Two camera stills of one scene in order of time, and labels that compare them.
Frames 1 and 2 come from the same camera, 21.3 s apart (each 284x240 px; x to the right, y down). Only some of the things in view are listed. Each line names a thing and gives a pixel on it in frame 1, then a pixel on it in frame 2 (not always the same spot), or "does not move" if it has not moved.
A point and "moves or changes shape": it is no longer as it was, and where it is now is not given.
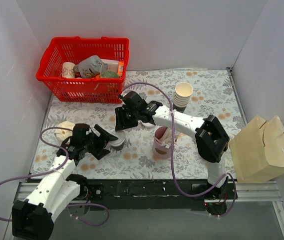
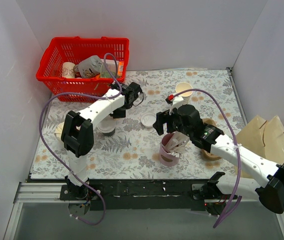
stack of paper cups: (183, 91) does not move
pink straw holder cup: (162, 142) -> (167, 158)
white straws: (166, 140) -> (176, 143)
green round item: (109, 74) does not move
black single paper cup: (118, 148) moves or changes shape
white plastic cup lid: (121, 139) -> (108, 125)
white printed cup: (68, 70) does not move
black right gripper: (123, 116) -> (163, 122)
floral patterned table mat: (151, 135) does not move
